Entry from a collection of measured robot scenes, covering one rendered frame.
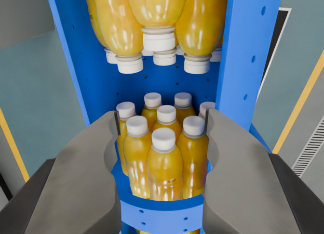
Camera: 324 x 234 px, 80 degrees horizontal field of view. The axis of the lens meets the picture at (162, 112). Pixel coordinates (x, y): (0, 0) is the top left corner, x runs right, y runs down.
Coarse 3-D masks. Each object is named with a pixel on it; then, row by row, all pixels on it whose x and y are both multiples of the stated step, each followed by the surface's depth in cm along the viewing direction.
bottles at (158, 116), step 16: (96, 16) 29; (96, 32) 31; (176, 48) 37; (160, 64) 32; (144, 96) 44; (160, 96) 44; (176, 96) 44; (128, 112) 40; (144, 112) 45; (160, 112) 38; (176, 112) 44; (192, 112) 44; (176, 128) 39
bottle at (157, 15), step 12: (132, 0) 20; (144, 0) 19; (156, 0) 19; (168, 0) 19; (180, 0) 20; (144, 12) 20; (156, 12) 20; (168, 12) 20; (180, 12) 21; (144, 24) 21; (156, 24) 21; (168, 24) 21
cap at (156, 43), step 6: (144, 36) 23; (150, 36) 22; (156, 36) 22; (162, 36) 22; (168, 36) 22; (174, 36) 24; (144, 42) 23; (150, 42) 22; (156, 42) 22; (162, 42) 22; (168, 42) 22; (174, 42) 23; (144, 48) 24; (150, 48) 23; (156, 48) 22; (162, 48) 22; (168, 48) 23
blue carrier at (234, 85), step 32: (64, 0) 27; (256, 0) 16; (64, 32) 27; (224, 32) 17; (256, 32) 18; (96, 64) 36; (224, 64) 18; (256, 64) 20; (96, 96) 37; (128, 96) 45; (192, 96) 47; (224, 96) 19; (256, 96) 25; (128, 192) 58; (128, 224) 32; (160, 224) 29; (192, 224) 30
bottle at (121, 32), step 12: (96, 0) 24; (108, 0) 23; (120, 0) 23; (96, 12) 25; (108, 12) 24; (120, 12) 24; (132, 12) 24; (108, 24) 24; (120, 24) 24; (132, 24) 25; (108, 36) 26; (120, 36) 25; (132, 36) 25; (120, 48) 26; (132, 48) 27; (120, 60) 29; (132, 60) 29
